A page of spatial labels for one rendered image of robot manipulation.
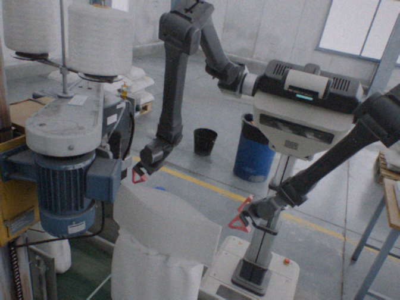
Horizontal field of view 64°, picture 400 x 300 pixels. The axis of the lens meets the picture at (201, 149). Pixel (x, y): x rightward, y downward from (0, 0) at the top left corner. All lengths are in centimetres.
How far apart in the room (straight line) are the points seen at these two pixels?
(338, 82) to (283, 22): 781
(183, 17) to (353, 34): 812
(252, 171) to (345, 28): 604
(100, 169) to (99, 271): 104
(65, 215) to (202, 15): 64
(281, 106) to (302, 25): 771
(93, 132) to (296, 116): 77
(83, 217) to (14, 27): 56
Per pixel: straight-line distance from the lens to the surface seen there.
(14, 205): 107
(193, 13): 87
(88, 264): 190
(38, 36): 106
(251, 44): 926
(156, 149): 106
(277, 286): 213
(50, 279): 157
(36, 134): 83
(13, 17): 106
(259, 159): 337
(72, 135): 81
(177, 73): 92
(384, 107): 77
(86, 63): 88
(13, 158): 97
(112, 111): 124
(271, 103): 131
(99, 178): 87
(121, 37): 87
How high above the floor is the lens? 177
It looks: 26 degrees down
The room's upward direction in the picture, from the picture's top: 10 degrees clockwise
